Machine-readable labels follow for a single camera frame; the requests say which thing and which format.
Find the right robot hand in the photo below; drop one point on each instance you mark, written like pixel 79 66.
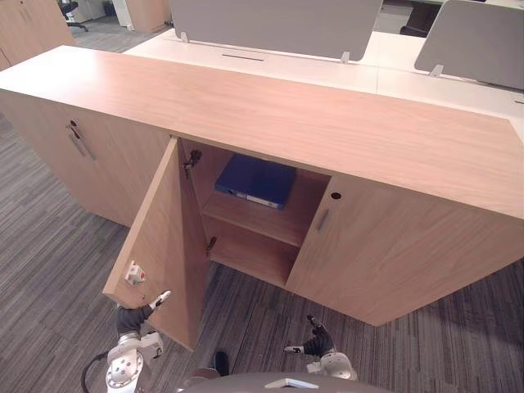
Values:
pixel 317 341

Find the closed cabinet door with key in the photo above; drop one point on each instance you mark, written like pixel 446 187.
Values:
pixel 90 163

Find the wooden tall cabinet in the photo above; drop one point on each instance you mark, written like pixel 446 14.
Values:
pixel 28 28

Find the grey desk divider panel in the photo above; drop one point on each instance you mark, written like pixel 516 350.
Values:
pixel 274 24
pixel 472 41

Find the open wooden cabinet door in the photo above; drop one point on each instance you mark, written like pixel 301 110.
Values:
pixel 163 245

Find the metal door hinge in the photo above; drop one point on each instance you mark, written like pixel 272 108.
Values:
pixel 211 245
pixel 191 161

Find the dark robot foot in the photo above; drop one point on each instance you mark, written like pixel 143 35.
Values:
pixel 221 363

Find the wooden cabinet shelf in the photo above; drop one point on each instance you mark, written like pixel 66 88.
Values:
pixel 256 219

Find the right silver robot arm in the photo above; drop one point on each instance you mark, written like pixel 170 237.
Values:
pixel 333 364

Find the black office chair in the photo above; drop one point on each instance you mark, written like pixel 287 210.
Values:
pixel 73 14

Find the white door lock latch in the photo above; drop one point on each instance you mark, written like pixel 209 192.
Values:
pixel 135 273

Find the wooden low cabinet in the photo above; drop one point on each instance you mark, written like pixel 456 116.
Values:
pixel 286 135

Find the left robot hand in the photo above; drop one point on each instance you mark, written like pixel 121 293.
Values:
pixel 130 317

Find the blue folder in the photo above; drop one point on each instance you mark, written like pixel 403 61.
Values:
pixel 256 181

